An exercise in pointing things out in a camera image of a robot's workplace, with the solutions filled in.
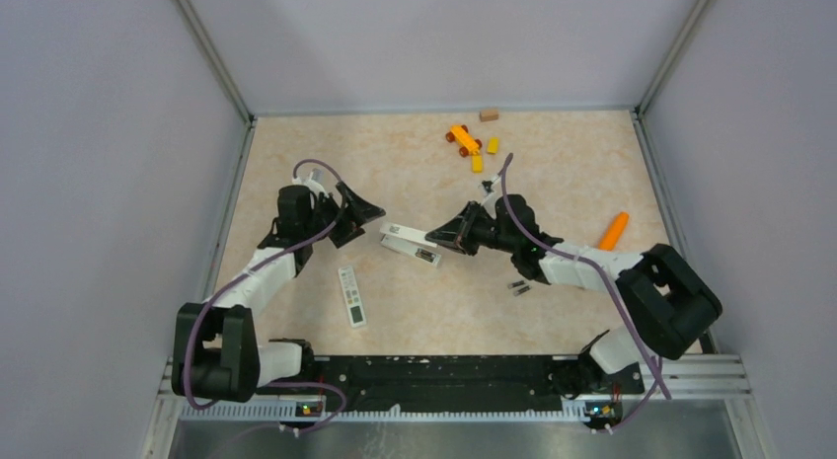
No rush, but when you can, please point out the white remote with buttons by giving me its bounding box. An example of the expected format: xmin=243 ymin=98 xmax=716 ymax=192
xmin=338 ymin=267 xmax=367 ymax=328

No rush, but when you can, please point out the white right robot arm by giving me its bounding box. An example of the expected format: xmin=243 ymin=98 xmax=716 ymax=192
xmin=424 ymin=194 xmax=723 ymax=392

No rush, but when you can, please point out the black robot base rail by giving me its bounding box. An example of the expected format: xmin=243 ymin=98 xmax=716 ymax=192
xmin=287 ymin=355 xmax=645 ymax=414

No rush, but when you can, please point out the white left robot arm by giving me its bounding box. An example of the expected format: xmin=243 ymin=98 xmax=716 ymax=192
xmin=171 ymin=179 xmax=386 ymax=409

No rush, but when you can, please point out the orange toy carrot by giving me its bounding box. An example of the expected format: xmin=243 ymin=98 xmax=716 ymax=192
xmin=597 ymin=211 xmax=630 ymax=251

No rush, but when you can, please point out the yellow flat brick upper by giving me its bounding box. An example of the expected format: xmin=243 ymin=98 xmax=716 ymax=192
xmin=487 ymin=137 xmax=499 ymax=155

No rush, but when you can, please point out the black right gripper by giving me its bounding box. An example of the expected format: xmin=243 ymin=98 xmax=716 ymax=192
xmin=426 ymin=201 xmax=518 ymax=257

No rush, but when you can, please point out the white remote battery cover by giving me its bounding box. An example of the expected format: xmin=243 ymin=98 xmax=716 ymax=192
xmin=380 ymin=222 xmax=436 ymax=247

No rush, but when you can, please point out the white remote control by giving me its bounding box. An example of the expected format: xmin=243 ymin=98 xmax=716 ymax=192
xmin=380 ymin=235 xmax=442 ymax=268

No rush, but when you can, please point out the yellow flat brick lower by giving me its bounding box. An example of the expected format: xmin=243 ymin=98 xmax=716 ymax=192
xmin=471 ymin=154 xmax=484 ymax=174

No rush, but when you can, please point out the yellow flat brick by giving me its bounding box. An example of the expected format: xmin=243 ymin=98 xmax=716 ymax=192
xmin=487 ymin=137 xmax=499 ymax=155
xmin=471 ymin=154 xmax=484 ymax=174

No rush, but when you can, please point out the yellow toy brick car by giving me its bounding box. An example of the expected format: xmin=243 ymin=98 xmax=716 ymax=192
xmin=445 ymin=124 xmax=483 ymax=158

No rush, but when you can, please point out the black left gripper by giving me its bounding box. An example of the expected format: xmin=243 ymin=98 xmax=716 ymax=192
xmin=303 ymin=181 xmax=384 ymax=247

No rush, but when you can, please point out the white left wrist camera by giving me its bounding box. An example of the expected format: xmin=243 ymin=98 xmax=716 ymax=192
xmin=292 ymin=168 xmax=327 ymax=193

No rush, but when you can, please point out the small wooden block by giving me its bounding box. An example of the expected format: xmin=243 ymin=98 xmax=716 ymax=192
xmin=479 ymin=109 xmax=499 ymax=122

